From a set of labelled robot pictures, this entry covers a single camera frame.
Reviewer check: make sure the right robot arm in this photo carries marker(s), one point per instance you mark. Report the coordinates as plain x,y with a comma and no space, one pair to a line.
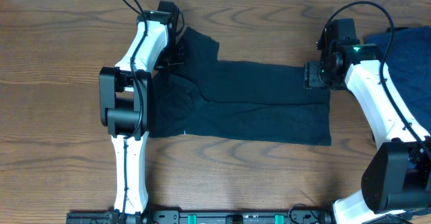
396,183

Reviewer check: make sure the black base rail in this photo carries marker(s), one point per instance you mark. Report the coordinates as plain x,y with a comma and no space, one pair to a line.
295,216

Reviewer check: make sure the blue garment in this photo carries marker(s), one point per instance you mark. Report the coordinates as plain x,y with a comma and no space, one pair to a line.
409,68

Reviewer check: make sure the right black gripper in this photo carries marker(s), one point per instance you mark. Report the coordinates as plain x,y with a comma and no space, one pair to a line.
311,77

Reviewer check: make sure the dark teal t-shirt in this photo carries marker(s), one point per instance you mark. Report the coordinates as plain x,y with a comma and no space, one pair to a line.
238,100

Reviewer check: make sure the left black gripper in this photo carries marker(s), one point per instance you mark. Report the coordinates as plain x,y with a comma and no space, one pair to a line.
178,59

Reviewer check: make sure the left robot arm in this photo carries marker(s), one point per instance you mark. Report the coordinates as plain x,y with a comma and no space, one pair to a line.
127,106

